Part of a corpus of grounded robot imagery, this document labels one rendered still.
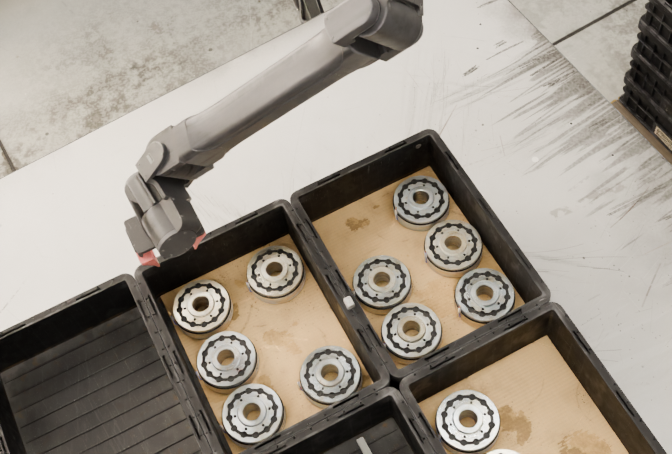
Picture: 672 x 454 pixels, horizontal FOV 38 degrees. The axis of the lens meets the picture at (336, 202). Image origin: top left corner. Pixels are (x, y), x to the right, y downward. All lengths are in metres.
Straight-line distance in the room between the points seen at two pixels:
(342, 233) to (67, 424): 0.58
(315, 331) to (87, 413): 0.41
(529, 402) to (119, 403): 0.69
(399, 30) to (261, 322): 0.74
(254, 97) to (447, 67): 0.97
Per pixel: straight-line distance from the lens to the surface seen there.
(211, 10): 3.32
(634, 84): 2.74
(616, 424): 1.64
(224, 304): 1.73
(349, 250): 1.78
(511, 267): 1.71
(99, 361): 1.78
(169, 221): 1.35
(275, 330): 1.72
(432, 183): 1.81
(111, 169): 2.13
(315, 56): 1.20
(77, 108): 3.19
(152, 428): 1.71
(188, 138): 1.32
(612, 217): 1.99
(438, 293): 1.73
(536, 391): 1.67
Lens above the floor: 2.39
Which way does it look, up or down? 58 degrees down
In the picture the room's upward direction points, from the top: 9 degrees counter-clockwise
